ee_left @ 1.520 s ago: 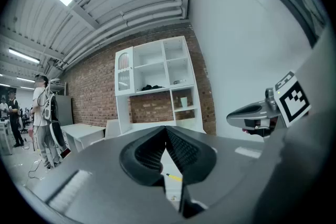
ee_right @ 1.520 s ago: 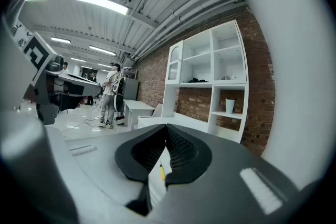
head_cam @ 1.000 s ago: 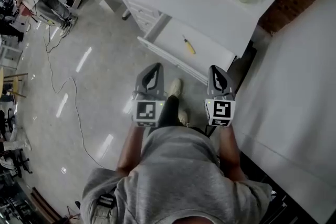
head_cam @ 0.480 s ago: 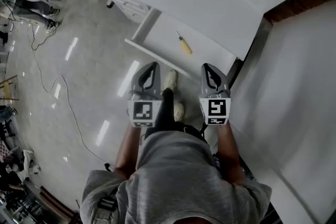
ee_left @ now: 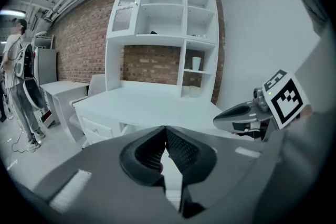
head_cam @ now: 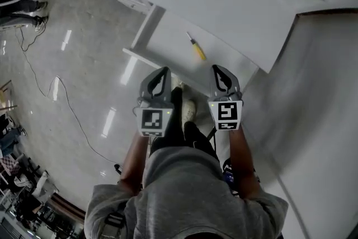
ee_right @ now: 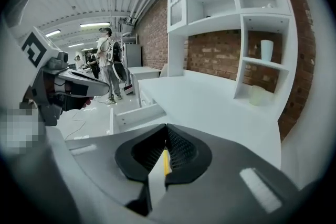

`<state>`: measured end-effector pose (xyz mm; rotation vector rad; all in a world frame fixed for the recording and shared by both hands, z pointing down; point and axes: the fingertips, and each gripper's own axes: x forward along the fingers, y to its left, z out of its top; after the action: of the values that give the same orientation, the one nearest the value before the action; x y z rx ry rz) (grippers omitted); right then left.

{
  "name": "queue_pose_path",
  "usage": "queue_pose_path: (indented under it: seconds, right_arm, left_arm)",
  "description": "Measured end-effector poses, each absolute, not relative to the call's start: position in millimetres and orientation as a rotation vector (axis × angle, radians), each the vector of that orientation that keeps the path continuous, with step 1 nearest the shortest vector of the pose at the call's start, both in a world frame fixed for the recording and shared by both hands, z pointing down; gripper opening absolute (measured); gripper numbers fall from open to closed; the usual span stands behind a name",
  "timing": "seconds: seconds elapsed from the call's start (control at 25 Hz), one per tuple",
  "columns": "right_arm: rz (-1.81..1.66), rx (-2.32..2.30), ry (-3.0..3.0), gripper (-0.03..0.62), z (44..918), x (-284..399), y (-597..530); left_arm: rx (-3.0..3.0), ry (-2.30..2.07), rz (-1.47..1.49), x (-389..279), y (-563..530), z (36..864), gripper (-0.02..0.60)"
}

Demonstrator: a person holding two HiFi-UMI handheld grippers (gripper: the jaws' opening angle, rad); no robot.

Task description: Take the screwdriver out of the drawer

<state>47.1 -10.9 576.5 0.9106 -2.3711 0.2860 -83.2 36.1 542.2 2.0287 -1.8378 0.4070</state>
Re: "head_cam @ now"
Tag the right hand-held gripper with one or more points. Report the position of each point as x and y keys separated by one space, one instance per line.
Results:
x=227 y=113

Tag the black waist device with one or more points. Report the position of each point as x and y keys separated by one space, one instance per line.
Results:
x=230 y=173

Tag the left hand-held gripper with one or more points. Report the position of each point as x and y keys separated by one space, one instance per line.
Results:
x=152 y=120

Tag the checkered board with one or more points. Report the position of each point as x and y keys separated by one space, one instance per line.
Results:
x=7 y=163

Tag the person's light shoe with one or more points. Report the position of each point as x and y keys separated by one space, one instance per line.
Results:
x=179 y=83
x=188 y=112

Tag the white desk frame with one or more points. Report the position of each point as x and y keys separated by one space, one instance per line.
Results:
x=131 y=0

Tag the person's right forearm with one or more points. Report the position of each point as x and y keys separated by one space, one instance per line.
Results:
x=242 y=159

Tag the person's black trousers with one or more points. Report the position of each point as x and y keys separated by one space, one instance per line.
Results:
x=195 y=137

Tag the person's grey hoodie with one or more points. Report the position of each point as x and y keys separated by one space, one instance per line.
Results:
x=181 y=193

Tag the person's left forearm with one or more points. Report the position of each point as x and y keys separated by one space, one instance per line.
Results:
x=134 y=159

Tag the white drawer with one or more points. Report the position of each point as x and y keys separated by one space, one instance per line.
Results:
x=173 y=42

